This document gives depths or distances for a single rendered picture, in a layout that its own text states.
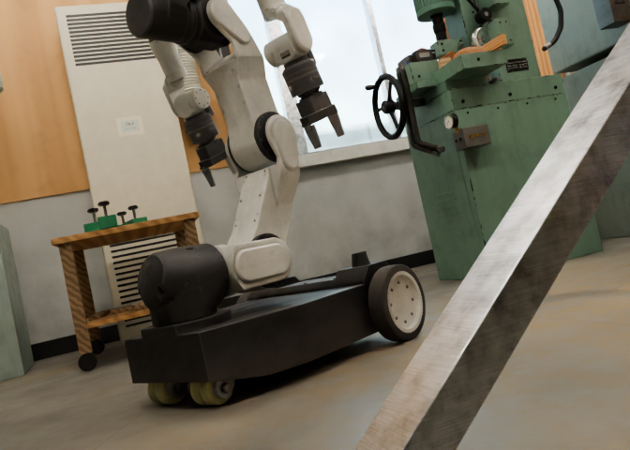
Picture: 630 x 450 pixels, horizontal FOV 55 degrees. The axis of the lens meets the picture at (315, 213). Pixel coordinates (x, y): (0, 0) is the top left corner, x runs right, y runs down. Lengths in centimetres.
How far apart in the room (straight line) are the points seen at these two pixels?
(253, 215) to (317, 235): 221
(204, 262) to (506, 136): 162
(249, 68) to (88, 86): 186
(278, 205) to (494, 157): 123
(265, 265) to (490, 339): 115
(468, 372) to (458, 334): 3
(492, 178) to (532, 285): 221
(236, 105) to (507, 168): 135
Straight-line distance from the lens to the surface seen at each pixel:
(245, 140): 167
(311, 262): 378
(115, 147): 337
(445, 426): 38
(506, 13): 302
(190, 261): 141
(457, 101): 259
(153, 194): 333
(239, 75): 167
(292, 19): 153
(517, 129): 272
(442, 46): 287
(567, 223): 43
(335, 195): 387
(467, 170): 255
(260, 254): 150
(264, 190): 162
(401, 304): 162
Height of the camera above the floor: 30
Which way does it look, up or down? 3 degrees up
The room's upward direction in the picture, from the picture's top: 12 degrees counter-clockwise
